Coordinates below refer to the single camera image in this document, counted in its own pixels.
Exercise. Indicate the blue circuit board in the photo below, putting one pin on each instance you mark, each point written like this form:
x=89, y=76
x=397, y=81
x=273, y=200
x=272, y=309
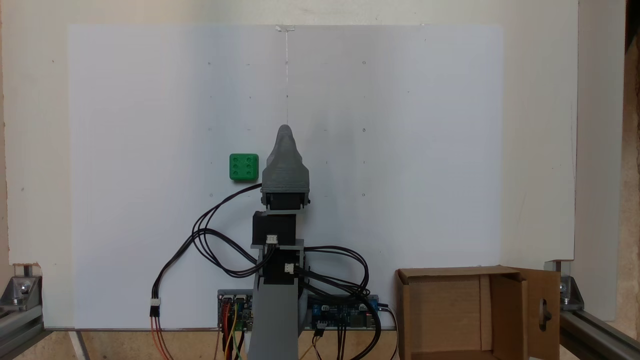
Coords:
x=345, y=312

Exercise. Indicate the white paper sheet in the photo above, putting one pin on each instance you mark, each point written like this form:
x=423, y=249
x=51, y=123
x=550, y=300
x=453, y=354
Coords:
x=150, y=125

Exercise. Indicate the aluminium frame post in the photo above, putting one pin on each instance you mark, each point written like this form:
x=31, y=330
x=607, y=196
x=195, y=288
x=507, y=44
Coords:
x=595, y=337
x=17, y=327

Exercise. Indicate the metal corner bracket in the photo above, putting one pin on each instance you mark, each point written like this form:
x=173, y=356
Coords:
x=567, y=292
x=20, y=292

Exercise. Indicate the grey-framed circuit board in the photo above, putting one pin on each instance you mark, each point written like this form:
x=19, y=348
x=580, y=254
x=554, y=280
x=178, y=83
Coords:
x=242, y=312

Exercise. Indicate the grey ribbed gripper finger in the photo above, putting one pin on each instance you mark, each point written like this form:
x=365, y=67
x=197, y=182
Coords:
x=285, y=170

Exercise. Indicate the clear tape piece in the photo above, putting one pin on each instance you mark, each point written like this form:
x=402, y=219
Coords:
x=285, y=28

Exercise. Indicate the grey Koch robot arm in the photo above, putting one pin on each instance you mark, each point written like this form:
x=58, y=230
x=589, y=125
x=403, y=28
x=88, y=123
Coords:
x=275, y=320

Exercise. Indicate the brown cardboard box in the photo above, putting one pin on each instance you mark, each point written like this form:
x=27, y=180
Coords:
x=450, y=310

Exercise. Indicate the green die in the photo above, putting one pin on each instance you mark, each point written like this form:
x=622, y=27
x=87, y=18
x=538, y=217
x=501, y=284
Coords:
x=244, y=167

